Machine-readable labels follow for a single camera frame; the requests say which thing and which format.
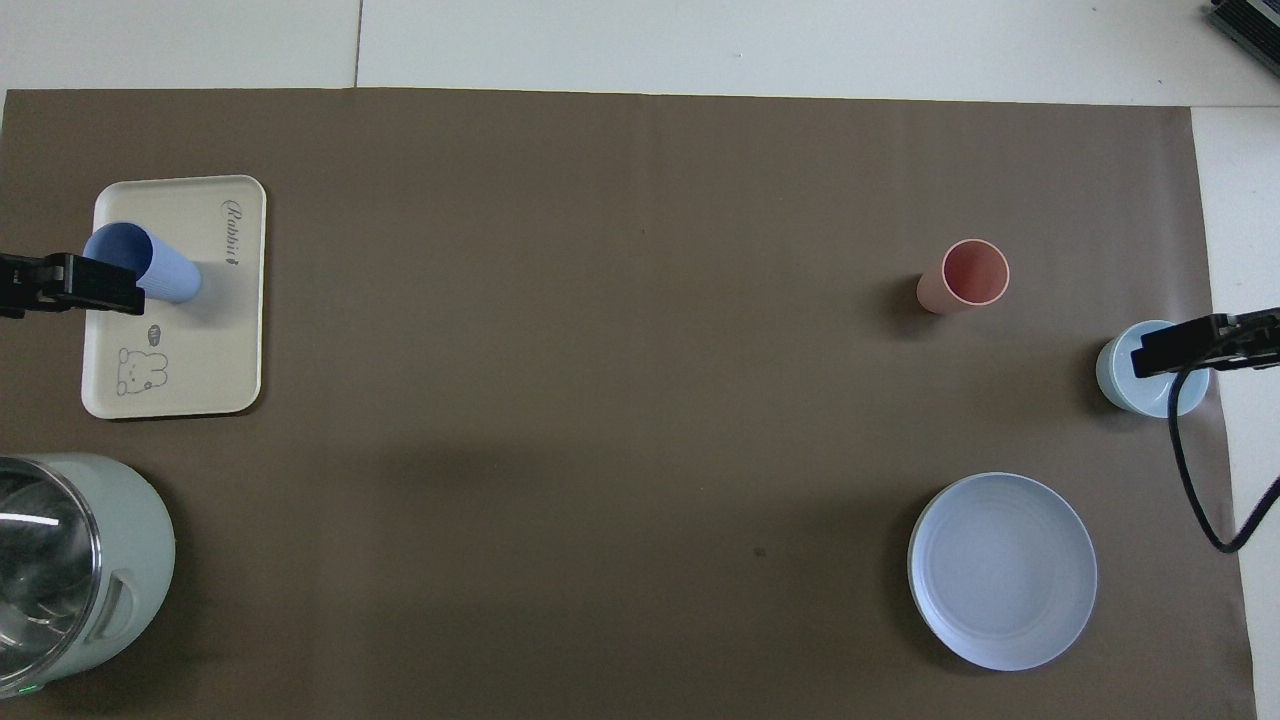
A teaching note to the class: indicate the light blue bowl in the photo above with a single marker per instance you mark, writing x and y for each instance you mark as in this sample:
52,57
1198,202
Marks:
1125,385

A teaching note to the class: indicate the brown paper table mat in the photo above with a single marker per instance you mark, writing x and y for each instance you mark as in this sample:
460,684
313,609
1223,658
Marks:
600,350

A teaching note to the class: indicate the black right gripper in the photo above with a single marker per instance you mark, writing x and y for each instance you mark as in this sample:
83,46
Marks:
1263,340

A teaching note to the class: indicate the cream rabbit print tray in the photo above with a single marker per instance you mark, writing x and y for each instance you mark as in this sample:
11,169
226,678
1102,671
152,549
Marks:
190,360

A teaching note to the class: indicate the blue plastic cup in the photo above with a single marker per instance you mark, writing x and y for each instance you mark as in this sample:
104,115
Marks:
165,270

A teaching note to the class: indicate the mint green electric pot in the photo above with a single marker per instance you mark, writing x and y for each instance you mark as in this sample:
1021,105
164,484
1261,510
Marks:
130,540

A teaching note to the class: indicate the grey electronic device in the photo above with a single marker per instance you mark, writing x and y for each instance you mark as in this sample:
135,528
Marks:
1250,25

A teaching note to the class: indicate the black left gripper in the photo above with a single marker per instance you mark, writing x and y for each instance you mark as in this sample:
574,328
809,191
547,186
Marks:
12,285

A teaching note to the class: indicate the pale blue plate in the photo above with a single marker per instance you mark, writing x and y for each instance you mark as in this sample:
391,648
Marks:
1002,570

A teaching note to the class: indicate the pink plastic cup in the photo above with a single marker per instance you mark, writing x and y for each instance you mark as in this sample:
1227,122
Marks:
975,272

